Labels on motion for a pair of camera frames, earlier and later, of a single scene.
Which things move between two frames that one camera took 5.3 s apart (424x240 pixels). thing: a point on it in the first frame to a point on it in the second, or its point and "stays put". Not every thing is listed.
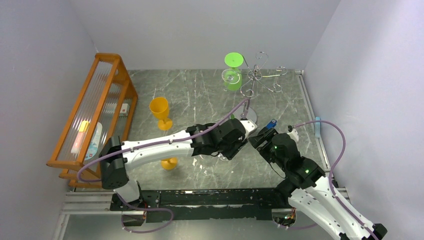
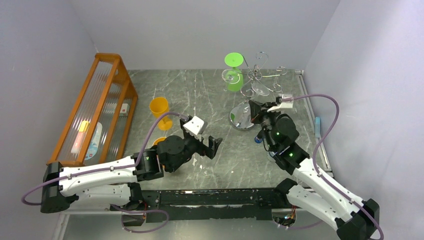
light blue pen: (317, 127) stays put
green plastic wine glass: (233, 78) stays put
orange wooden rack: (103, 110) stays put
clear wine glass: (222, 158) to (260, 89)
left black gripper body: (230, 152) to (192, 147)
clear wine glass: (230, 76) stays put
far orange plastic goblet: (159, 106) stays put
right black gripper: (260, 141) to (257, 111)
